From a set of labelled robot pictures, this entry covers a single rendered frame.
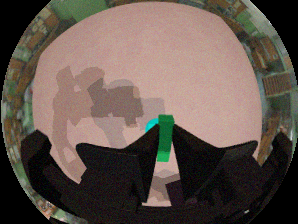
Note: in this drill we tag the green rectangular post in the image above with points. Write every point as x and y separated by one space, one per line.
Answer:
166 129

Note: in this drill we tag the cyan circle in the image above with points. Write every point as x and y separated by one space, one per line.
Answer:
150 124

